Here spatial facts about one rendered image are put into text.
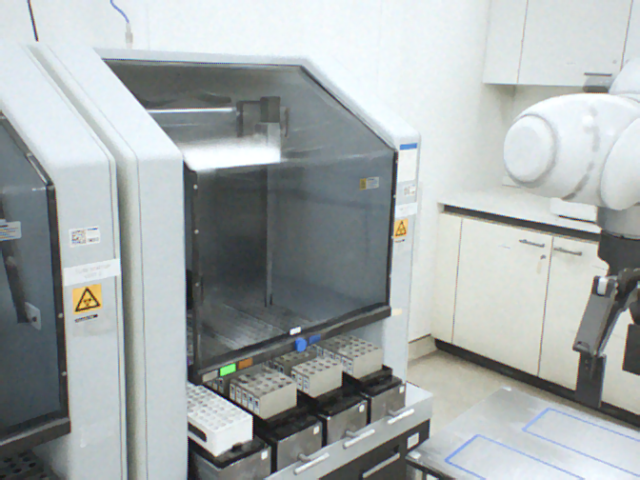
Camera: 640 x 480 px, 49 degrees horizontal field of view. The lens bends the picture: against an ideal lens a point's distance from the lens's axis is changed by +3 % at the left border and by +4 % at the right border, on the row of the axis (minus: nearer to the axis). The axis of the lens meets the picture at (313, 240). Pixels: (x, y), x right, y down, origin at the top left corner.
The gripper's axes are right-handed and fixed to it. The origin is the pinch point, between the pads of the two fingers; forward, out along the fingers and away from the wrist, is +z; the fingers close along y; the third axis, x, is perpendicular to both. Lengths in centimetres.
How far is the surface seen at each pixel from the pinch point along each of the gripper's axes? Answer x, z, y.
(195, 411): 80, 34, -13
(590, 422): 26, 38, 58
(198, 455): 74, 40, -17
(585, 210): 107, 25, 220
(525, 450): 29, 38, 35
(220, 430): 70, 34, -14
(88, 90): 93, -34, -27
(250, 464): 66, 41, -9
